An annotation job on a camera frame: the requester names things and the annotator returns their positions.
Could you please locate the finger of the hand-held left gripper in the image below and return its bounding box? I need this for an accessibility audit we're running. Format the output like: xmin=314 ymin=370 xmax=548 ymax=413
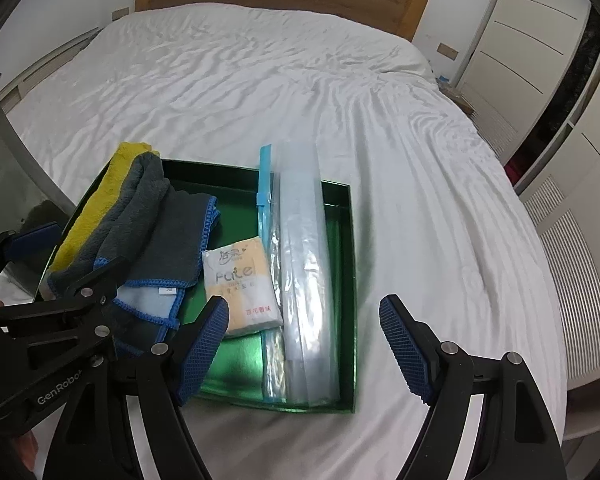
xmin=0 ymin=222 xmax=64 ymax=281
xmin=45 ymin=256 xmax=132 ymax=311

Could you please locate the white bed duvet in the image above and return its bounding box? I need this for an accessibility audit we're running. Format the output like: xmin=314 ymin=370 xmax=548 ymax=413
xmin=0 ymin=2 xmax=568 ymax=480

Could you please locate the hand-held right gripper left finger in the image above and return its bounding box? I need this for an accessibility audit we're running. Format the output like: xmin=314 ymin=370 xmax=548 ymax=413
xmin=42 ymin=294 xmax=231 ymax=480

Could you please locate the white wardrobe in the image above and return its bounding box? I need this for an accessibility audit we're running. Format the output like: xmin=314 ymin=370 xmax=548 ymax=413
xmin=452 ymin=0 xmax=600 ymax=396

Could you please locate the tissue packet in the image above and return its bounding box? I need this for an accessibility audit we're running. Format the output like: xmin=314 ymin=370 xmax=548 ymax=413
xmin=201 ymin=235 xmax=285 ymax=337

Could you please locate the yellow towel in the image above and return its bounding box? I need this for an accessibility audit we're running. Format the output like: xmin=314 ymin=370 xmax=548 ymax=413
xmin=47 ymin=141 xmax=161 ymax=273

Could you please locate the clear zip bag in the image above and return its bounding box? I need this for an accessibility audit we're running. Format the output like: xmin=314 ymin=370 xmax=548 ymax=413
xmin=256 ymin=140 xmax=341 ymax=406

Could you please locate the green shallow box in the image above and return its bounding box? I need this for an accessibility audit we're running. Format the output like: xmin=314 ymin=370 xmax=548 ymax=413
xmin=37 ymin=158 xmax=357 ymax=415

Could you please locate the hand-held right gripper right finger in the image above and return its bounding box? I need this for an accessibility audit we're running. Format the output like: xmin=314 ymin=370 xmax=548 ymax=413
xmin=378 ymin=294 xmax=567 ymax=480

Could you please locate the grey towel with blue edge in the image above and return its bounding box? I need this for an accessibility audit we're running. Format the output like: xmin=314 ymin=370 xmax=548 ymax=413
xmin=47 ymin=152 xmax=221 ymax=356

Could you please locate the wooden nightstand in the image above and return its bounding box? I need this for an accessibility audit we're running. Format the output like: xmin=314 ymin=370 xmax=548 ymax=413
xmin=440 ymin=82 xmax=477 ymax=117

